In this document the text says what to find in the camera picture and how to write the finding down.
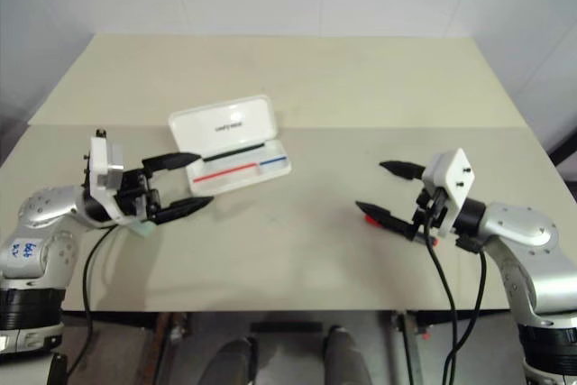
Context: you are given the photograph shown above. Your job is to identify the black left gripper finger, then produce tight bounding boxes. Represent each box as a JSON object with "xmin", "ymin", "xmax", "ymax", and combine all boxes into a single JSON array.
[
  {"xmin": 154, "ymin": 196, "xmax": 215, "ymax": 225},
  {"xmin": 141, "ymin": 152, "xmax": 200, "ymax": 178}
]

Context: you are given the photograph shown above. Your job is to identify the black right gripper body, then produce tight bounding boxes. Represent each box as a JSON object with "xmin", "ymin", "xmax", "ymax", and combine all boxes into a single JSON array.
[{"xmin": 410, "ymin": 188, "xmax": 448, "ymax": 243}]

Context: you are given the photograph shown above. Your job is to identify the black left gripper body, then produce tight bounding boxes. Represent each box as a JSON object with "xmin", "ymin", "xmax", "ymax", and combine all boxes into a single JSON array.
[{"xmin": 112, "ymin": 166, "xmax": 162, "ymax": 226}]

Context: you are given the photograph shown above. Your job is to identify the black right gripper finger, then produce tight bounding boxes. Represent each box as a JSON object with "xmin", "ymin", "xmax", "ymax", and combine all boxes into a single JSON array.
[
  {"xmin": 378, "ymin": 159, "xmax": 426, "ymax": 181},
  {"xmin": 354, "ymin": 199, "xmax": 417, "ymax": 240}
]

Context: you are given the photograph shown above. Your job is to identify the red capped marker pen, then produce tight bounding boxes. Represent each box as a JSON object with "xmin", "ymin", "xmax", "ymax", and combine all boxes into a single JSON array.
[{"xmin": 363, "ymin": 215, "xmax": 441, "ymax": 247}]

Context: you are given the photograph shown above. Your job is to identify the pale green eraser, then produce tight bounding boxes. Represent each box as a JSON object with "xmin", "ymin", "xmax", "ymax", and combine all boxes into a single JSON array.
[{"xmin": 130, "ymin": 217, "xmax": 157, "ymax": 240}]

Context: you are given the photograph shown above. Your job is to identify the white plastic pencil case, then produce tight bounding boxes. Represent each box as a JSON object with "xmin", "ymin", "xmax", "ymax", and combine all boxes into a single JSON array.
[{"xmin": 168, "ymin": 94, "xmax": 293, "ymax": 195}]

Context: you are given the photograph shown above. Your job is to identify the black pen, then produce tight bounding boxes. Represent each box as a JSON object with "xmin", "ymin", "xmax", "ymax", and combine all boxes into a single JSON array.
[{"xmin": 202, "ymin": 142, "xmax": 265, "ymax": 162}]

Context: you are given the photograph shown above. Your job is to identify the grey metal table leg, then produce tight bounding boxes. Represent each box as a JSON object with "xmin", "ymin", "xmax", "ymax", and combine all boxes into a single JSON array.
[{"xmin": 389, "ymin": 310, "xmax": 429, "ymax": 385}]

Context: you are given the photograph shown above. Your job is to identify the rusty metal table leg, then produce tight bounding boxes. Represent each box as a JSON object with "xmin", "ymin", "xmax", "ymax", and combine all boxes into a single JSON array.
[{"xmin": 138, "ymin": 311, "xmax": 191, "ymax": 385}]

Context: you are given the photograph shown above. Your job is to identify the dark rounded shape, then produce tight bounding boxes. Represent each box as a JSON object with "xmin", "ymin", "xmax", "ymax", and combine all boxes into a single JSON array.
[
  {"xmin": 322, "ymin": 325, "xmax": 373, "ymax": 385},
  {"xmin": 211, "ymin": 337, "xmax": 259, "ymax": 385}
]

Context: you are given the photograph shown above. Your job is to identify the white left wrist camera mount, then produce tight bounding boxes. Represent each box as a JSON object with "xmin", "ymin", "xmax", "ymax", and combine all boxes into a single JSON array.
[{"xmin": 82, "ymin": 128, "xmax": 128, "ymax": 226}]

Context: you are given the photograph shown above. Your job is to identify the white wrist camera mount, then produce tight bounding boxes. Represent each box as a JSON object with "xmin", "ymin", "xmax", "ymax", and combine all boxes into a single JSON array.
[
  {"xmin": 82, "ymin": 128, "xmax": 128, "ymax": 226},
  {"xmin": 421, "ymin": 147, "xmax": 477, "ymax": 237}
]

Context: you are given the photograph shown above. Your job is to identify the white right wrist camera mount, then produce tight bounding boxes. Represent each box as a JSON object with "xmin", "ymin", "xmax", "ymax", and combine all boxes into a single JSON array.
[{"xmin": 421, "ymin": 147, "xmax": 477, "ymax": 237}]

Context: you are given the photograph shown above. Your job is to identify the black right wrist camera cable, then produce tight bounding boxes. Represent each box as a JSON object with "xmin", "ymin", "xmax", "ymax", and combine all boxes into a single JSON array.
[{"xmin": 421, "ymin": 204, "xmax": 459, "ymax": 385}]

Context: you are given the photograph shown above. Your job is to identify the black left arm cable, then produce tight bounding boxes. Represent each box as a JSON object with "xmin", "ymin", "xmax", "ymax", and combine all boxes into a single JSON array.
[{"xmin": 62, "ymin": 225, "xmax": 119, "ymax": 380}]

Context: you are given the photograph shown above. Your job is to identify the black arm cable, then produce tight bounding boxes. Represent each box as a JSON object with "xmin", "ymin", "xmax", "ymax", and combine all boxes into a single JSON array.
[
  {"xmin": 62, "ymin": 225, "xmax": 119, "ymax": 380},
  {"xmin": 444, "ymin": 240, "xmax": 488, "ymax": 385}
]

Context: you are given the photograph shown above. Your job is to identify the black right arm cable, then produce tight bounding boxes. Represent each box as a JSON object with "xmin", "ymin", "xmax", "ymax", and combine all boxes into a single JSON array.
[{"xmin": 444, "ymin": 240, "xmax": 488, "ymax": 385}]

